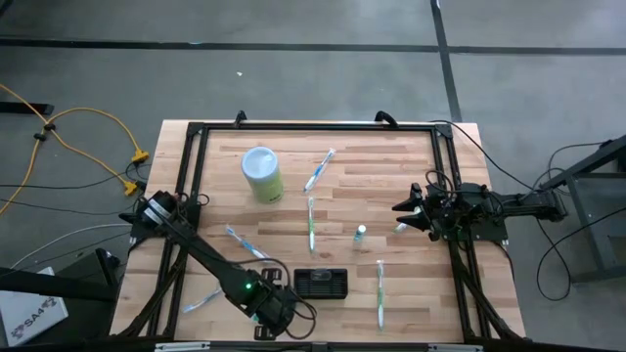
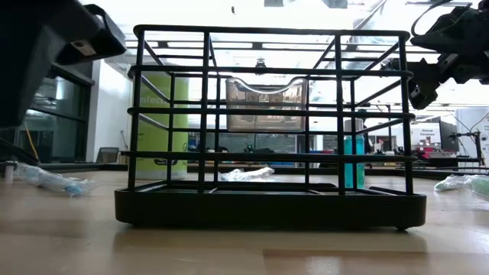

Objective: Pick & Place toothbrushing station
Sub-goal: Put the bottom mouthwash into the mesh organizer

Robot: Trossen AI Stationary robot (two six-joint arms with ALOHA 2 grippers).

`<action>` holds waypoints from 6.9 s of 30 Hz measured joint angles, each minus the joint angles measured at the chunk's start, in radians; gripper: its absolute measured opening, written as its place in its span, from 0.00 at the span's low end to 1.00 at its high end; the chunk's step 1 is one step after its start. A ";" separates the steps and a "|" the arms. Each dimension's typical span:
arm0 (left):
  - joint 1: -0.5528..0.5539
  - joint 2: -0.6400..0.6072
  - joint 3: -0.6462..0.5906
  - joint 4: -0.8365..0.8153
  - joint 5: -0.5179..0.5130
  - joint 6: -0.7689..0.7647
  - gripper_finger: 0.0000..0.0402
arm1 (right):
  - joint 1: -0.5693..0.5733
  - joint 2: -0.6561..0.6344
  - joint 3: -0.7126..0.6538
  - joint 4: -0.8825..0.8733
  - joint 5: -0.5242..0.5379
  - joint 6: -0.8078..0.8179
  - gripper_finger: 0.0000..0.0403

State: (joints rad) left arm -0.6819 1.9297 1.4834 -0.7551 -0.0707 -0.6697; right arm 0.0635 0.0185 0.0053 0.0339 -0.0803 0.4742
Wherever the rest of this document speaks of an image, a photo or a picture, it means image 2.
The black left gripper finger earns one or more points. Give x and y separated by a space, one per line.
30 49

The green white toothbrush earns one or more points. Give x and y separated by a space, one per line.
451 182
481 187

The blue white toothbrush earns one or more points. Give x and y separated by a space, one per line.
49 179
248 174

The blue mouthwash bottle white cap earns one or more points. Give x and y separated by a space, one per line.
361 172

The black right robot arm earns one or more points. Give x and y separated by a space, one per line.
458 30

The white board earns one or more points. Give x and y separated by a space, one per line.
468 118

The black computer monitor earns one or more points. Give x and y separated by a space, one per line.
449 137

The white printed sign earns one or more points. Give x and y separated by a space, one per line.
426 133

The red object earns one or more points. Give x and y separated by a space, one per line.
429 153

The gray office chair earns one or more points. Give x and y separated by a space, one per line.
107 156

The green wipes canister white lid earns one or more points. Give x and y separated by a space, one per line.
158 143

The gray ceiling vent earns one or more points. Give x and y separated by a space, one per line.
335 3
273 3

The black framed glass wall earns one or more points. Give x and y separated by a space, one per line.
65 114

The small white cylinder post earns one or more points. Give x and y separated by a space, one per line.
9 172

